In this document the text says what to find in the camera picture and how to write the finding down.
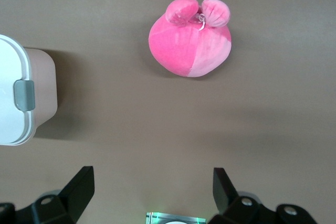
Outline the pink plush toy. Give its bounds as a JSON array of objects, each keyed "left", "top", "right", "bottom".
[{"left": 148, "top": 0, "right": 233, "bottom": 78}]

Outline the brown table mat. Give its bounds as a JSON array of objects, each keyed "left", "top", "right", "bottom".
[{"left": 0, "top": 0, "right": 336, "bottom": 224}]

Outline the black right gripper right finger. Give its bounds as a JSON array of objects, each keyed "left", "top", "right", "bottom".
[{"left": 209, "top": 167, "right": 318, "bottom": 224}]

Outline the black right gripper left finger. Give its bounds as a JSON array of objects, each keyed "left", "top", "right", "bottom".
[{"left": 0, "top": 166, "right": 95, "bottom": 224}]

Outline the white lid with grey clips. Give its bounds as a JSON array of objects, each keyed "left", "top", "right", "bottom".
[{"left": 0, "top": 34, "right": 36, "bottom": 146}]

